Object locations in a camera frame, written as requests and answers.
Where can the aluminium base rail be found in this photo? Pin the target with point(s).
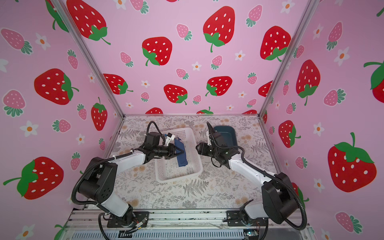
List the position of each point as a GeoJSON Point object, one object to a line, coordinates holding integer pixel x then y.
{"type": "Point", "coordinates": [197, 224]}

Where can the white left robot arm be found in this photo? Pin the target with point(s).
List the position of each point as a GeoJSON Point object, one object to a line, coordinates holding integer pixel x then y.
{"type": "Point", "coordinates": [96, 185]}

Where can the white perforated plastic basket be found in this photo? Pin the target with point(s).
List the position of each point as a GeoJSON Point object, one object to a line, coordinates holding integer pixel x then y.
{"type": "Point", "coordinates": [169, 170]}

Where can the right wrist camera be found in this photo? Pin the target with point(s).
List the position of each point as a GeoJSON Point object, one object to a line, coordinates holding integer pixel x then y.
{"type": "Point", "coordinates": [213, 137]}

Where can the teal plastic tray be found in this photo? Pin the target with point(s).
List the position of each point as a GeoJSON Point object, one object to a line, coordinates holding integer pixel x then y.
{"type": "Point", "coordinates": [229, 135]}

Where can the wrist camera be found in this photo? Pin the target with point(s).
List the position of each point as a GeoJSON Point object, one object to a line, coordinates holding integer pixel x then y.
{"type": "Point", "coordinates": [169, 139]}
{"type": "Point", "coordinates": [213, 137]}

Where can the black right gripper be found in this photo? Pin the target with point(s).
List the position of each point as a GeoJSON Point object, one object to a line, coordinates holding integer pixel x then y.
{"type": "Point", "coordinates": [202, 149]}

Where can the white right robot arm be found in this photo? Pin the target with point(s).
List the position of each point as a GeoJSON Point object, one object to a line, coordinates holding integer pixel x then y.
{"type": "Point", "coordinates": [279, 199]}

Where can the dark blue paper napkin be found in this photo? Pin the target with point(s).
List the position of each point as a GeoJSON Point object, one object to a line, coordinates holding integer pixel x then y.
{"type": "Point", "coordinates": [181, 153]}

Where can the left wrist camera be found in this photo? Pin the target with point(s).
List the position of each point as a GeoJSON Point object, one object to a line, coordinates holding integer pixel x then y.
{"type": "Point", "coordinates": [169, 139]}

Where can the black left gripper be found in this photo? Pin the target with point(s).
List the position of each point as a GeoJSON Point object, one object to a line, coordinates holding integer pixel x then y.
{"type": "Point", "coordinates": [171, 149]}

